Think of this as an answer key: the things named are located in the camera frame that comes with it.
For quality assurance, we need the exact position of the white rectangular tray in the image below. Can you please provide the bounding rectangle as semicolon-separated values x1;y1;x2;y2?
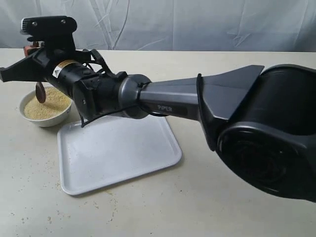
57;116;182;196

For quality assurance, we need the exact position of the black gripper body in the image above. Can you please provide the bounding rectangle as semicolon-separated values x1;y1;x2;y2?
0;48;99;119

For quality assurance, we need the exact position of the grey backdrop cloth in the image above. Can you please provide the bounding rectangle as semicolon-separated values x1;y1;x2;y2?
0;0;316;52

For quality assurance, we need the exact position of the white bowl of grain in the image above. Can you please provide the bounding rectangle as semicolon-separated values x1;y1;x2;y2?
19;86;72;127

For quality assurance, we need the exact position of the black cable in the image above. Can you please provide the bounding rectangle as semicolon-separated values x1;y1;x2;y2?
81;48;154;129

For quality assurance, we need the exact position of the dark brown wooden spoon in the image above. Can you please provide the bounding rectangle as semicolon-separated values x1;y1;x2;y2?
35;81;46;104

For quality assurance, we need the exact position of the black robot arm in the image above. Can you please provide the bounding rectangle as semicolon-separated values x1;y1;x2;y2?
0;47;316;202

